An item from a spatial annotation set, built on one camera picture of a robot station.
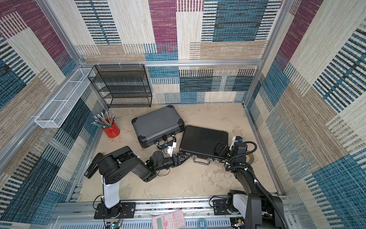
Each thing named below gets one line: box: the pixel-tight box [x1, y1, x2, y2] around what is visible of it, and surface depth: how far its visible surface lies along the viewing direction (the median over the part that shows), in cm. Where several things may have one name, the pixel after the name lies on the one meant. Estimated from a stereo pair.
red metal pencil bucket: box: [101, 121, 121, 139], surface depth 103 cm
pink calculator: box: [151, 209, 186, 229], surface depth 71 cm
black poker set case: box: [179, 124, 229, 163], surface depth 95 cm
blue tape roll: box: [196, 218, 208, 229], surface depth 71 cm
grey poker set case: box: [131, 104, 185, 150], surface depth 99 cm
